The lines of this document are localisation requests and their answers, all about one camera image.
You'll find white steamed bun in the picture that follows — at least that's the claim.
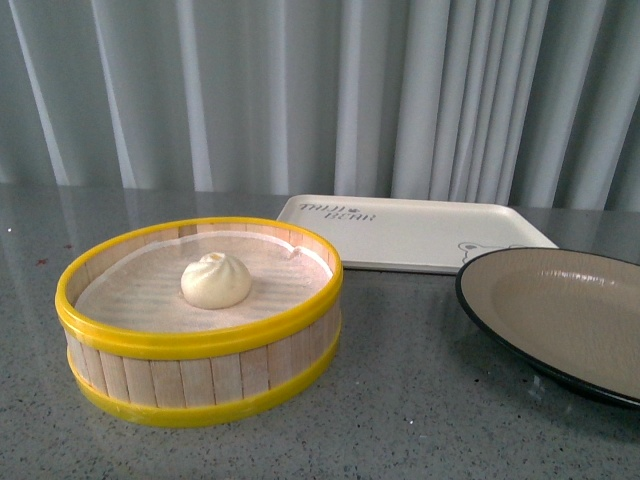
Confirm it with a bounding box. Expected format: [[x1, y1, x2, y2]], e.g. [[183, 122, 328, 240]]
[[181, 252, 252, 309]]

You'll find beige plate with black rim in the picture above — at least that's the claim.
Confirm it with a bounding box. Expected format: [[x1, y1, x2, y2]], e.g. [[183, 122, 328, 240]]
[[456, 248, 639, 408]]

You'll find cream rectangular serving tray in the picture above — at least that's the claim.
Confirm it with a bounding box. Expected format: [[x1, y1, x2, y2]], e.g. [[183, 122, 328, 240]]
[[278, 195, 555, 274]]

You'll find white steamer liner cloth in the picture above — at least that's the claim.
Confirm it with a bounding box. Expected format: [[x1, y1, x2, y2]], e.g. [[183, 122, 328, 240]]
[[75, 231, 333, 333]]

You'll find yellow-rimmed bamboo steamer basket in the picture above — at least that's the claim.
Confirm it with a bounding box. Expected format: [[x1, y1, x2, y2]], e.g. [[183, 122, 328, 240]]
[[55, 217, 343, 428]]

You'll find grey pleated curtain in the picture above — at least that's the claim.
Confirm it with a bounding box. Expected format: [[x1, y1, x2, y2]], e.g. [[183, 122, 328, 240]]
[[1, 1, 639, 211]]

